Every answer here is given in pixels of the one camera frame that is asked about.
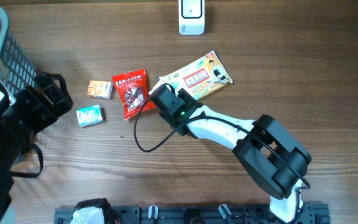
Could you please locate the small teal white box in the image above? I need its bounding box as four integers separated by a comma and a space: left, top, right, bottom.
76, 105, 104, 127

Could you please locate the small orange snack box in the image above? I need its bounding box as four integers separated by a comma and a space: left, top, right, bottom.
87, 80, 113, 99

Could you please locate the red candy bag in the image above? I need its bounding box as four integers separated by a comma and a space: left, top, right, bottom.
112, 68, 156, 120

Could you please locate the cream yellow snack bag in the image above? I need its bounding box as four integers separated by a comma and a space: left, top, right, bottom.
149, 50, 234, 100

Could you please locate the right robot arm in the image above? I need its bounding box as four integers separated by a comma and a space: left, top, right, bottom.
149, 83, 311, 223

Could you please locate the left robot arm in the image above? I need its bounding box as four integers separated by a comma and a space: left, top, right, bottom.
0, 59, 73, 223

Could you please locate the white barcode scanner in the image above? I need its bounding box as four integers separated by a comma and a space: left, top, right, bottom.
178, 0, 206, 35

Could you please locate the dark grey plastic shopping basket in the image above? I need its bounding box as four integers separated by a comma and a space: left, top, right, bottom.
0, 7, 37, 94

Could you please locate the left black camera cable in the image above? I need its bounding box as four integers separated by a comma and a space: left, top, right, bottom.
9, 142, 45, 179

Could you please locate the black camera cable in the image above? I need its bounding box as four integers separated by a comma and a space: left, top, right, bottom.
9, 142, 45, 179
133, 82, 311, 218

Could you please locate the right black camera cable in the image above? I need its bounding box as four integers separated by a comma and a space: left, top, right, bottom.
133, 82, 311, 218

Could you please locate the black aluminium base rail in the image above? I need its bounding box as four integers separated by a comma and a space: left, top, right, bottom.
53, 203, 331, 224

